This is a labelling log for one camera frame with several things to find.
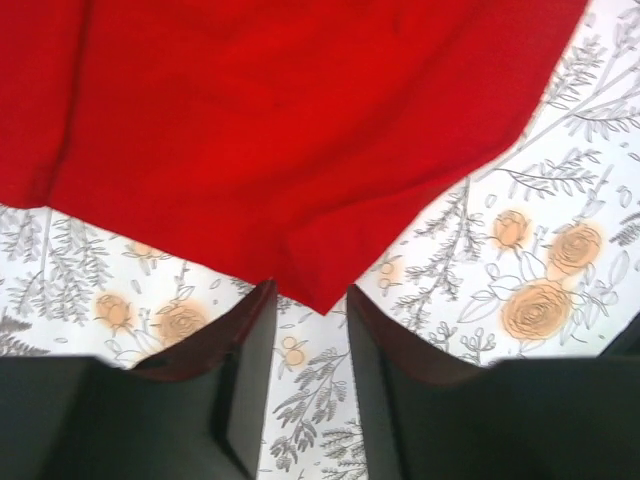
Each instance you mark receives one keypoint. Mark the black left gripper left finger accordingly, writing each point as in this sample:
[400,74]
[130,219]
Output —
[192,411]

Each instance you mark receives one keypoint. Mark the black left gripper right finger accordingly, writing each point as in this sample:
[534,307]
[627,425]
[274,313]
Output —
[426,414]

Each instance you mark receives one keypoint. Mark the bright red t shirt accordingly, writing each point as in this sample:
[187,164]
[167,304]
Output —
[292,140]

